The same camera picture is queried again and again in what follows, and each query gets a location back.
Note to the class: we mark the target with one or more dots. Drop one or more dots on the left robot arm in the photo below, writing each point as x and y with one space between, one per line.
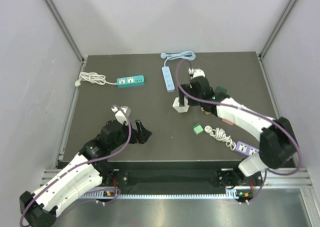
88 169

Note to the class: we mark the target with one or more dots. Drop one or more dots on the purple power strip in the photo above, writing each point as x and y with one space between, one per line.
245 149

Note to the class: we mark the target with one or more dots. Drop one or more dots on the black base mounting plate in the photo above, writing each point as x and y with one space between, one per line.
214 177

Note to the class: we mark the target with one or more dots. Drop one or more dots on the teal power strip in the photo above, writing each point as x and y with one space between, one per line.
131 81

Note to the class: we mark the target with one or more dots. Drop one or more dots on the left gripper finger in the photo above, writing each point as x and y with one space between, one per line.
141 130
143 136

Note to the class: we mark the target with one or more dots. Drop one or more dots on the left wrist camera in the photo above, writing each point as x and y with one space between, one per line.
121 114

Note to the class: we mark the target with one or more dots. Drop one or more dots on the small green cube adapter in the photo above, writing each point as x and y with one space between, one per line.
197 129

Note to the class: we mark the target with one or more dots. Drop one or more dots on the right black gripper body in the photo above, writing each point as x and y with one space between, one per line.
188 89

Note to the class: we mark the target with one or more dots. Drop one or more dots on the dark green cube adapter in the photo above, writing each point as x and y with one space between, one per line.
220 90

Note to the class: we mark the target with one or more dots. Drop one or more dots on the left aluminium frame post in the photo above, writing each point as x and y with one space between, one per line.
64 29

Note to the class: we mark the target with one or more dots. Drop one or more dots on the pink cube plug adapter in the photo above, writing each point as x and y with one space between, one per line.
228 122

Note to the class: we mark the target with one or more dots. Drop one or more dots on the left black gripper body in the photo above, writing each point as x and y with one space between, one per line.
125 133

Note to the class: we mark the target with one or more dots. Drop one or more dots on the white cube adapter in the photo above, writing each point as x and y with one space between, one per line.
179 109

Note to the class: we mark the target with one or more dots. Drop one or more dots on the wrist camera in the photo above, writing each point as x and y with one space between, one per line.
121 114
195 73

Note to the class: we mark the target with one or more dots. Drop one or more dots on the right aluminium frame post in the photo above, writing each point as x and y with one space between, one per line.
279 24

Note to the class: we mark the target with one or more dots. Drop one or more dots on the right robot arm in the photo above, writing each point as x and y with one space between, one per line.
277 141

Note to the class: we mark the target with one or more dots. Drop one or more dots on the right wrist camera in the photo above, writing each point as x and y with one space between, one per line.
195 73

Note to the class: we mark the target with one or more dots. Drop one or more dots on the light blue power strip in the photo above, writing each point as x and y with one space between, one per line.
168 79

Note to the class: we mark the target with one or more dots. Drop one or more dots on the front aluminium rail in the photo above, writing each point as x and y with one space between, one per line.
298 180

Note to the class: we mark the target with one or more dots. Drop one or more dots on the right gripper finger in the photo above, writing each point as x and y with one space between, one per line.
181 96
186 101

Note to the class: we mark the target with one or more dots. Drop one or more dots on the aluminium frame post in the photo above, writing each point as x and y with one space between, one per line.
64 29
279 24

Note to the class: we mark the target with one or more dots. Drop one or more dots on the slotted cable duct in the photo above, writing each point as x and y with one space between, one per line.
228 194

